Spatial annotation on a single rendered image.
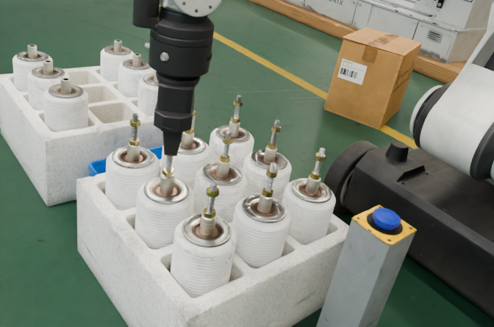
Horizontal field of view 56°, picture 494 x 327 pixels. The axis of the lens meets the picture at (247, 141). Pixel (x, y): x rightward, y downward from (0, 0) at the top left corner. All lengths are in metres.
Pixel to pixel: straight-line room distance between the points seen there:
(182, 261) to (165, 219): 0.09
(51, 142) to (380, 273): 0.73
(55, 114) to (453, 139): 0.82
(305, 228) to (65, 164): 0.57
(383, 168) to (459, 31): 1.70
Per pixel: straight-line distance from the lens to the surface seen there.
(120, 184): 0.86
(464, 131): 0.88
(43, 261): 1.05
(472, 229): 1.05
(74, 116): 1.12
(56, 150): 1.11
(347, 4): 3.16
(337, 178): 1.18
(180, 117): 0.66
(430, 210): 1.07
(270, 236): 0.76
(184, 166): 0.90
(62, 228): 1.12
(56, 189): 1.16
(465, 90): 0.91
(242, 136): 1.00
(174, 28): 0.63
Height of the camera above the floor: 0.71
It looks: 28 degrees down
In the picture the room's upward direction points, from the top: 10 degrees clockwise
